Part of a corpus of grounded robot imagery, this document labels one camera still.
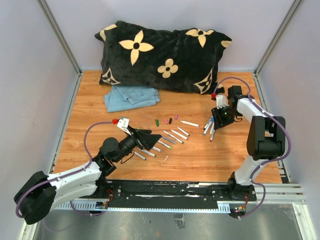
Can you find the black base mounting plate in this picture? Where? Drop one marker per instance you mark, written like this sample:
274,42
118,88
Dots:
170,195

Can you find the dark blue tipped pen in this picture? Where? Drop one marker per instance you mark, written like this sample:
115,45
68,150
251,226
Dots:
208,122

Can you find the blue capped white marker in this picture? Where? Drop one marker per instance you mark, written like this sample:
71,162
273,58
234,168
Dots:
140,156

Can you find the light blue capped marker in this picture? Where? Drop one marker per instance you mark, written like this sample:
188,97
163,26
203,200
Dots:
157,149

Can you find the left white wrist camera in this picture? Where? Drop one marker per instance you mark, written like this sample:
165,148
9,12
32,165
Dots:
123,124

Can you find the black floral pillow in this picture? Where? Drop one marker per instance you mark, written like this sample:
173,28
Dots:
183,61

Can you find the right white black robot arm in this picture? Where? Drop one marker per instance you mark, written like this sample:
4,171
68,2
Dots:
265,142

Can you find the grey marker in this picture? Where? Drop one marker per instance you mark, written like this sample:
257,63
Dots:
169,140

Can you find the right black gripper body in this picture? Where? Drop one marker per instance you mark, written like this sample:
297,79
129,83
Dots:
223,116

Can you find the purple capped pen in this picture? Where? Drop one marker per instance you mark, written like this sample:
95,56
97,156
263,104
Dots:
212,136

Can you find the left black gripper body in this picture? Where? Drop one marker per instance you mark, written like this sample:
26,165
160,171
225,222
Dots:
129,142

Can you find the light blue folded cloth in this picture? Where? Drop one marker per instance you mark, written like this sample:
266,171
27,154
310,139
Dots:
124,98

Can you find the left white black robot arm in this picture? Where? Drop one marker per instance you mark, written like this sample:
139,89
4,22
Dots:
44,192

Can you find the green capped white marker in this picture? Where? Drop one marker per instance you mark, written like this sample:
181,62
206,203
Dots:
148,153

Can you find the aluminium frame rail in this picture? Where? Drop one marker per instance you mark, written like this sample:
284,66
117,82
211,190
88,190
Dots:
46,10

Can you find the sky blue capped marker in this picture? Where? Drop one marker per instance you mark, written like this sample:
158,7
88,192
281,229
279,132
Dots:
207,127

